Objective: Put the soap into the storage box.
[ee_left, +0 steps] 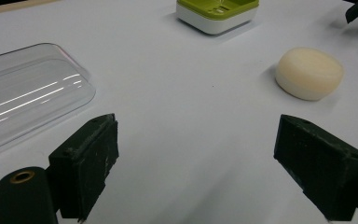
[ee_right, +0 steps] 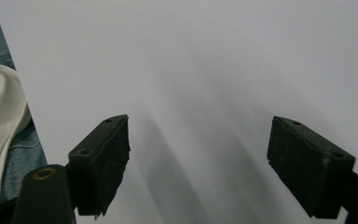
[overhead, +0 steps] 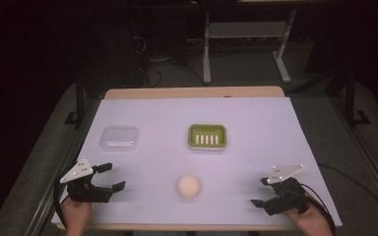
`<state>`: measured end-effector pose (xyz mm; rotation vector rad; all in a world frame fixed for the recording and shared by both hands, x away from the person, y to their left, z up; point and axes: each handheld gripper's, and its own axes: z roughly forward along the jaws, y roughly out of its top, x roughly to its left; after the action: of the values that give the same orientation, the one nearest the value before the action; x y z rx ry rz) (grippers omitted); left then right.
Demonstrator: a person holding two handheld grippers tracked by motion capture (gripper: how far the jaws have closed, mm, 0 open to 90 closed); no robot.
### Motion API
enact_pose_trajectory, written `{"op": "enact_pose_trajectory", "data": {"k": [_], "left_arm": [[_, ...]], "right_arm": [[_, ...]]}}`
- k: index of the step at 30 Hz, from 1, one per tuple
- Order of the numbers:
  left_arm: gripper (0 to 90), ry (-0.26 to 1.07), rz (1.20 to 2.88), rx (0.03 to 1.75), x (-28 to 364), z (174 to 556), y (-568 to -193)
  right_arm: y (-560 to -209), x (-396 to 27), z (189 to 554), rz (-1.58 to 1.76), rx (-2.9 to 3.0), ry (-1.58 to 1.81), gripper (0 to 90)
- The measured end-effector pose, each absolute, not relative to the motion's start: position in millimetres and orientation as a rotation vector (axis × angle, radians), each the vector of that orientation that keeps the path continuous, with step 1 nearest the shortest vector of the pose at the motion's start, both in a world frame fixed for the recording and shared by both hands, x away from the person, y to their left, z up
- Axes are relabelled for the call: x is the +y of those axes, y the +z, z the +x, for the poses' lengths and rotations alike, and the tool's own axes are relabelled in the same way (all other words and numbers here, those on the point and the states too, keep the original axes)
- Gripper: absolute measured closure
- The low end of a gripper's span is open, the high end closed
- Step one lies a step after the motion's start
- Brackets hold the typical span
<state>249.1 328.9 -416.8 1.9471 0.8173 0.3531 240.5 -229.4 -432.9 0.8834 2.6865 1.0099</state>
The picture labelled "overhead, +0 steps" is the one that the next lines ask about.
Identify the person's left hand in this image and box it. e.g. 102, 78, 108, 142
60, 197, 94, 236

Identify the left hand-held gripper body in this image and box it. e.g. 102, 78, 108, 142
59, 156, 114, 204

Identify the bundle of black cables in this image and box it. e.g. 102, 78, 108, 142
132, 33, 200, 89

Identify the aluminium rail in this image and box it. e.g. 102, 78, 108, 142
328, 93, 378, 215
24, 97, 103, 236

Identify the white metal desk frame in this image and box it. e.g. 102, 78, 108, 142
202, 8, 298, 86

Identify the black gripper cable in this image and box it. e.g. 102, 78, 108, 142
52, 168, 70, 229
299, 182, 338, 236

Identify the white table mat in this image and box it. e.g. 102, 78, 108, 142
50, 96, 344, 228

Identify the green soap dish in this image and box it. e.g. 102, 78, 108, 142
187, 123, 228, 151

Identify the black floor cable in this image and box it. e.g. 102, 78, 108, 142
317, 162, 378, 227

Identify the round cream soap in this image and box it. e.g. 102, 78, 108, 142
176, 174, 202, 200

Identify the black metal stand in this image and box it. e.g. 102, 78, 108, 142
340, 67, 372, 128
63, 72, 87, 128

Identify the wooden table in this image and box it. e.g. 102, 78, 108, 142
55, 86, 299, 232

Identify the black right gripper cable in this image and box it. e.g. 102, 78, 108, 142
299, 182, 338, 236

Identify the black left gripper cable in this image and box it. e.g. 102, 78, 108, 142
52, 168, 70, 229

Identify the person's right hand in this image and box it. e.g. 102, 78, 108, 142
283, 192, 335, 236

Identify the clear plastic box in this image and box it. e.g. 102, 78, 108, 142
98, 125, 141, 152

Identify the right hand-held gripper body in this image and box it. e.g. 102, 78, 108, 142
263, 163, 310, 217

